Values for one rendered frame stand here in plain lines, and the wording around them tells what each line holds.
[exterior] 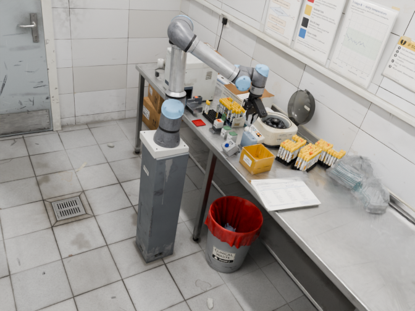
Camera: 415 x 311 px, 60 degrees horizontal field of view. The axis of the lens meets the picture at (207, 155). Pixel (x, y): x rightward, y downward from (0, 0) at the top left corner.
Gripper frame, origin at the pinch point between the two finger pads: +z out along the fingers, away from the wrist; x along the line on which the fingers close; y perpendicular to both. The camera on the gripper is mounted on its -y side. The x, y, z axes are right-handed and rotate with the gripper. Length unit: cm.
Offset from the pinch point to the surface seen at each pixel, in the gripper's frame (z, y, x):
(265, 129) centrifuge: 4.7, 0.5, -12.6
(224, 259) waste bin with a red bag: 87, -24, 11
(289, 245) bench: 76, -35, -31
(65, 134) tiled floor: 103, 168, 83
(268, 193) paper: 13.5, -42.1, 10.4
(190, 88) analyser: 4, 57, 13
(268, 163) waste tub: 9.0, -24.7, 0.2
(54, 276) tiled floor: 103, 8, 112
